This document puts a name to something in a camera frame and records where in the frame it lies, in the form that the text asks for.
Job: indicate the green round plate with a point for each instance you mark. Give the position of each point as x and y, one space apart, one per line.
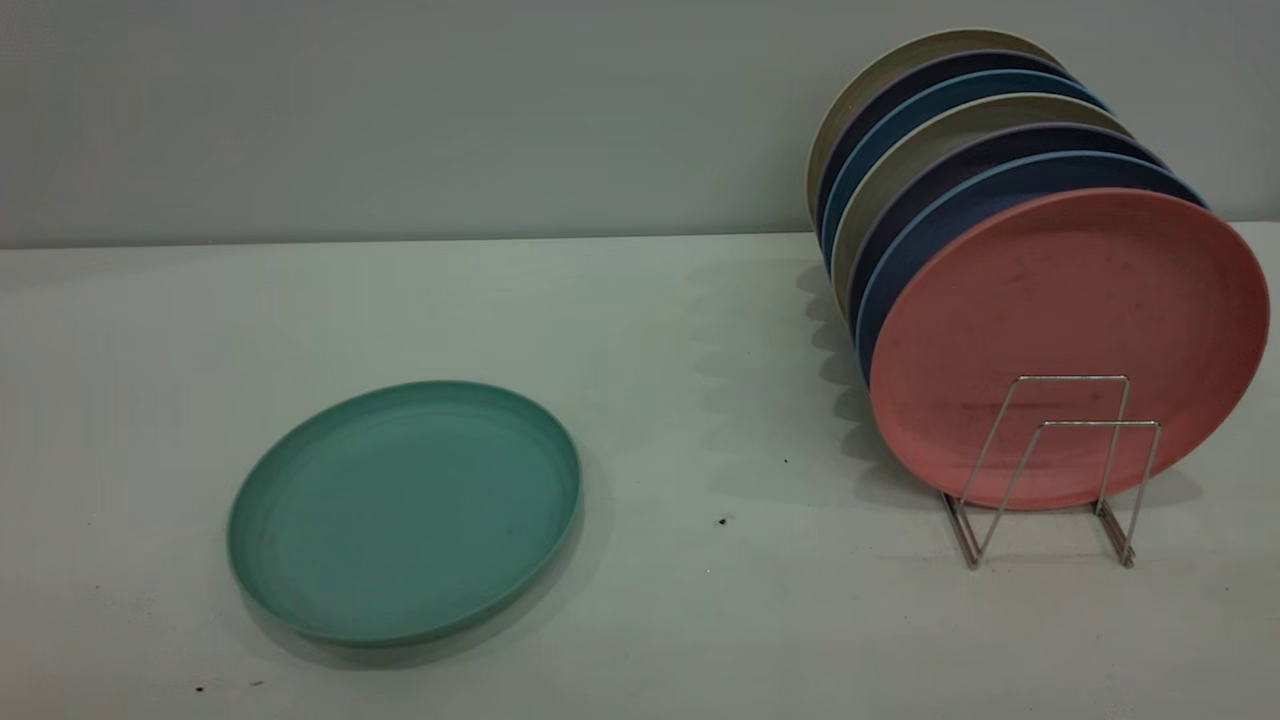
400 515

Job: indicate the blue round plate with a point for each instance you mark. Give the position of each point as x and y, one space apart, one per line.
930 108
960 205

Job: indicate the beige round plate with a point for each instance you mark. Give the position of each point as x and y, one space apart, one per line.
950 130
870 85

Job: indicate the dark purple round plate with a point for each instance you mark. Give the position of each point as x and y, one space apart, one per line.
900 95
960 165

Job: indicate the pink round plate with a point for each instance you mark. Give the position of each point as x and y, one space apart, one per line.
1060 300

